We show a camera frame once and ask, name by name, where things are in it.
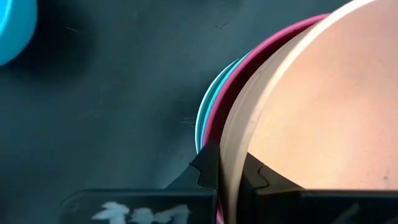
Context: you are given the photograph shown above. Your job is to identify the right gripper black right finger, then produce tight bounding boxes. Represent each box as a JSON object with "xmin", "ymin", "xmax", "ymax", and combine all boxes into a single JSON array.
[{"xmin": 238, "ymin": 152, "xmax": 398, "ymax": 224}]

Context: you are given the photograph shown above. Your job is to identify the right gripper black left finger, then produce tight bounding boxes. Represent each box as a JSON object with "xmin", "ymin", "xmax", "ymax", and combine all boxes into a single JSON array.
[{"xmin": 58, "ymin": 141, "xmax": 220, "ymax": 224}]

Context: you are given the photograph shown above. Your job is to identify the teal bowl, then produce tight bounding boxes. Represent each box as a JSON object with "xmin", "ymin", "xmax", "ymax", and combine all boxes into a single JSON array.
[{"xmin": 194, "ymin": 51, "xmax": 253, "ymax": 154}]

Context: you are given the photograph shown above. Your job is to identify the peach orange bowl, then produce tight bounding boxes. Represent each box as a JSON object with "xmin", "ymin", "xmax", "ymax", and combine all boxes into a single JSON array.
[{"xmin": 219, "ymin": 0, "xmax": 398, "ymax": 224}]

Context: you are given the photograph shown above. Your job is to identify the magenta bowl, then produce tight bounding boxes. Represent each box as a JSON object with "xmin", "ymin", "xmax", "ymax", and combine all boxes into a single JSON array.
[{"xmin": 201, "ymin": 12, "xmax": 331, "ymax": 224}]

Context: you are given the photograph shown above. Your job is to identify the light blue bowl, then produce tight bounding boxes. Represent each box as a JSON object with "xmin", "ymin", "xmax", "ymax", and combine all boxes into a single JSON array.
[{"xmin": 0, "ymin": 0, "xmax": 39, "ymax": 67}]

